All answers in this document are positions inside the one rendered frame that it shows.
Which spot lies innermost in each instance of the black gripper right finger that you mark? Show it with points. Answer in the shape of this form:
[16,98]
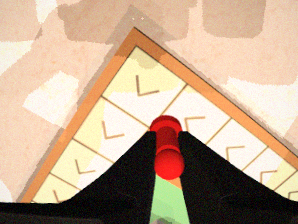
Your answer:
[218,193]

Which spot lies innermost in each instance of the beige die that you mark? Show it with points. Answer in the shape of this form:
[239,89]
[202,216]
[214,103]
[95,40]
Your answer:
[157,222]

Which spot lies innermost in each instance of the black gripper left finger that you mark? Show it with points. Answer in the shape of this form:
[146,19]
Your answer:
[123,194]

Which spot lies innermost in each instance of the red pawn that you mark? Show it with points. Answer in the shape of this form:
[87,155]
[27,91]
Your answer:
[168,162]

